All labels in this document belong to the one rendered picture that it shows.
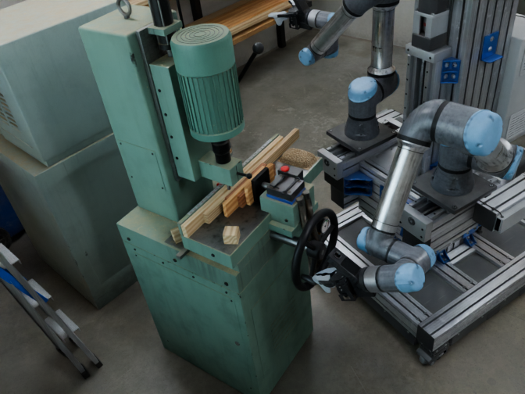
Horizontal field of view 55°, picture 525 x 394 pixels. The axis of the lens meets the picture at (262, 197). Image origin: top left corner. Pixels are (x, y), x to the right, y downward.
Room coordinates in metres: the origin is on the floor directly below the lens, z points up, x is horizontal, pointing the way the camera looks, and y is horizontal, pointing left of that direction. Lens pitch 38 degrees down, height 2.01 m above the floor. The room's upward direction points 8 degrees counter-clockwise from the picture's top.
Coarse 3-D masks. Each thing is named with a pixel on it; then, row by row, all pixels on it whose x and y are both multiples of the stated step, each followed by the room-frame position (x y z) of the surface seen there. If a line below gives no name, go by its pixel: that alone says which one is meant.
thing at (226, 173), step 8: (208, 152) 1.48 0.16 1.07; (200, 160) 1.43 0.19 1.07; (208, 160) 1.43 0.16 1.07; (232, 160) 1.41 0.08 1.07; (240, 160) 1.40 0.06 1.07; (200, 168) 1.44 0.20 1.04; (208, 168) 1.41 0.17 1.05; (216, 168) 1.39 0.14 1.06; (224, 168) 1.37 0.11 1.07; (232, 168) 1.37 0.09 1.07; (240, 168) 1.39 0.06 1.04; (208, 176) 1.42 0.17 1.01; (216, 176) 1.39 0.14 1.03; (224, 176) 1.37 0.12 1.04; (232, 176) 1.36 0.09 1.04; (240, 176) 1.39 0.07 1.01; (232, 184) 1.35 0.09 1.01
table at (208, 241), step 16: (320, 160) 1.59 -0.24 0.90; (304, 176) 1.49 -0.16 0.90; (240, 208) 1.36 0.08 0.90; (256, 208) 1.35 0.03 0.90; (208, 224) 1.30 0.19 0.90; (224, 224) 1.28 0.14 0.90; (240, 224) 1.27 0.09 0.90; (256, 224) 1.26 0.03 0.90; (272, 224) 1.29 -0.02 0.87; (192, 240) 1.23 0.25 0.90; (208, 240) 1.22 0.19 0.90; (240, 240) 1.20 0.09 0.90; (256, 240) 1.24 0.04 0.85; (208, 256) 1.19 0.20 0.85; (224, 256) 1.15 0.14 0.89; (240, 256) 1.17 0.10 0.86
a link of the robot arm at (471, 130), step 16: (448, 112) 1.13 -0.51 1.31; (464, 112) 1.11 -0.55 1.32; (480, 112) 1.10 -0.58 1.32; (432, 128) 1.13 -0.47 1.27; (448, 128) 1.10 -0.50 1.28; (464, 128) 1.07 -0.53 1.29; (480, 128) 1.05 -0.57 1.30; (496, 128) 1.08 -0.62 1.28; (448, 144) 1.10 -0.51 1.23; (464, 144) 1.06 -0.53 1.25; (480, 144) 1.04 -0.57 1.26; (496, 144) 1.08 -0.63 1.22; (480, 160) 1.22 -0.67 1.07; (496, 160) 1.22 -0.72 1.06; (512, 160) 1.26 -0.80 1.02; (496, 176) 1.29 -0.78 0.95; (512, 176) 1.27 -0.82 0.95
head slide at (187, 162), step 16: (160, 64) 1.44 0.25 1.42; (160, 80) 1.44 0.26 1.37; (176, 80) 1.43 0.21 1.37; (160, 96) 1.45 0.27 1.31; (176, 96) 1.41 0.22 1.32; (176, 112) 1.42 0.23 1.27; (176, 128) 1.43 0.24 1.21; (176, 144) 1.44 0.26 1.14; (192, 144) 1.43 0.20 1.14; (208, 144) 1.49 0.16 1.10; (176, 160) 1.45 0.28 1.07; (192, 160) 1.42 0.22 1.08; (192, 176) 1.41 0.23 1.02
